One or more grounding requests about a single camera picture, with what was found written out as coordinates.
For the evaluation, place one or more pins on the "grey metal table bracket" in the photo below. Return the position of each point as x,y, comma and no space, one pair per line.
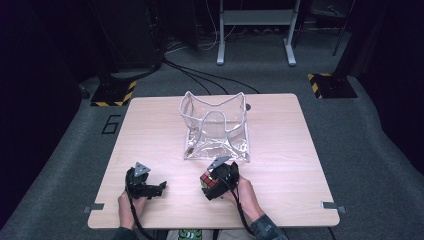
92,207
333,206

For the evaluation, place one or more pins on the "black yellow-striped base plate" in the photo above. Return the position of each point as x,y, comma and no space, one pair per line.
113,94
331,86

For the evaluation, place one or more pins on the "colourful puzzle cube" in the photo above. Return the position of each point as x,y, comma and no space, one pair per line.
208,180

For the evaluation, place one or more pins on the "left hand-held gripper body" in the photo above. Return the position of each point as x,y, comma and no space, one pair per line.
137,180

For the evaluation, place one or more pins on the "green patterned cloth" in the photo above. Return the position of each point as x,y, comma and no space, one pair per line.
188,234

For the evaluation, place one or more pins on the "white metal stand frame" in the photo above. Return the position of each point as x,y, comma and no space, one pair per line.
255,20

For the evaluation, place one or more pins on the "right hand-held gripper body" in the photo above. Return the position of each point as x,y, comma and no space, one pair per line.
226,175

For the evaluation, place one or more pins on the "clear plastic bag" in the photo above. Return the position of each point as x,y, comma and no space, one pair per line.
215,128

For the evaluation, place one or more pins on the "round table grommet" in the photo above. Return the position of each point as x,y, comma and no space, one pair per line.
248,107

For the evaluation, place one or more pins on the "person's left hand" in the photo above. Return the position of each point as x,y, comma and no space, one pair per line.
131,206

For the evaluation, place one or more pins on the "person's right hand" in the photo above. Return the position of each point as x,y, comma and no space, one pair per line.
245,196

